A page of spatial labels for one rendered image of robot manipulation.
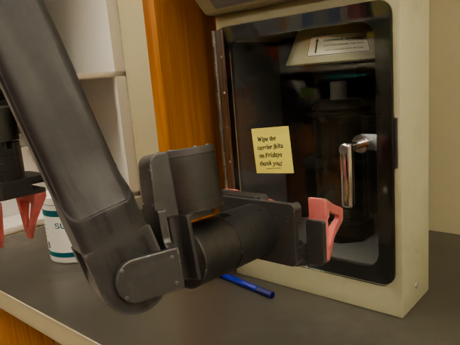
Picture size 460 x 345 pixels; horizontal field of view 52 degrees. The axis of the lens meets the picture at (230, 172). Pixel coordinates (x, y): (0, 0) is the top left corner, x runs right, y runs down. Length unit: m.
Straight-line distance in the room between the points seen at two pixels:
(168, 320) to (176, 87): 0.39
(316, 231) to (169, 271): 0.16
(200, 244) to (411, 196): 0.40
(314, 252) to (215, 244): 0.12
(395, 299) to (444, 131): 0.48
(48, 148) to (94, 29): 1.51
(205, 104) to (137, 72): 0.84
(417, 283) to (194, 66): 0.52
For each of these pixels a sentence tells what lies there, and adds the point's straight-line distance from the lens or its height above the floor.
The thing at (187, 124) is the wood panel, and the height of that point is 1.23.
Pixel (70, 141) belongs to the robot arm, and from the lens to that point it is 0.39.
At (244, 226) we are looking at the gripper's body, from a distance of 0.45.
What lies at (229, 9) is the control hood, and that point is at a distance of 0.80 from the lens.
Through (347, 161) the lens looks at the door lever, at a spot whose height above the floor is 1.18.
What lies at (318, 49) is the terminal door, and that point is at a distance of 0.71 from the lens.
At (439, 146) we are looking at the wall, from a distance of 1.12.
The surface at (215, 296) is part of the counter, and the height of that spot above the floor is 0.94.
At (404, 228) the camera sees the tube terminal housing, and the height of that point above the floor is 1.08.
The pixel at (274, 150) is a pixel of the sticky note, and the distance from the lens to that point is 0.77.
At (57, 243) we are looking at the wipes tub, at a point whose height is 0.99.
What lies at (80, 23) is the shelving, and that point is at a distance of 1.96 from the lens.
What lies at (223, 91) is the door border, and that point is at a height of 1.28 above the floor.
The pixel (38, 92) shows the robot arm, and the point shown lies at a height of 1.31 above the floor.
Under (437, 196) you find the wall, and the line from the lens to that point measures 1.15.
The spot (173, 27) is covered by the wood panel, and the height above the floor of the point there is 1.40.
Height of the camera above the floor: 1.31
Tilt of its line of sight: 11 degrees down
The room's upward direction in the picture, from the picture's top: 5 degrees counter-clockwise
